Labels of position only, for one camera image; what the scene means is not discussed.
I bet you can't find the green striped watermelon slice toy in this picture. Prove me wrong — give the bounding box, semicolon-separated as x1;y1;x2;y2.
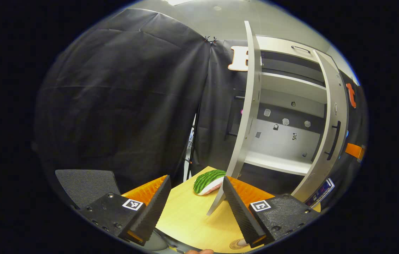
193;169;227;195

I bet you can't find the grey mesh office chair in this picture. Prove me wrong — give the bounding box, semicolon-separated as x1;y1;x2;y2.
55;169;121;208

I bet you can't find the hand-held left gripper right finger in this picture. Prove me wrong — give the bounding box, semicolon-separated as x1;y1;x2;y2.
222;176;321;248

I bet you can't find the black backdrop cloth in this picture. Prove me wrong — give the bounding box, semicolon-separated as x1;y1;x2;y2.
34;9;367;198

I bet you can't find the round wooden coaster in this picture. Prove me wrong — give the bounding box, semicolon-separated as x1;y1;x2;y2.
229;238;251;250

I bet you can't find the white cabinet with shelves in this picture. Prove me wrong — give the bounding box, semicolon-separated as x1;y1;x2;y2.
242;35;348;184

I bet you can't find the blue book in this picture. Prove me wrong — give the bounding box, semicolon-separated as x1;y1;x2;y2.
305;177;336;208

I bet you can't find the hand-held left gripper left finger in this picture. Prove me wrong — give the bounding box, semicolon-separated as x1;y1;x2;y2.
76;175;172;246

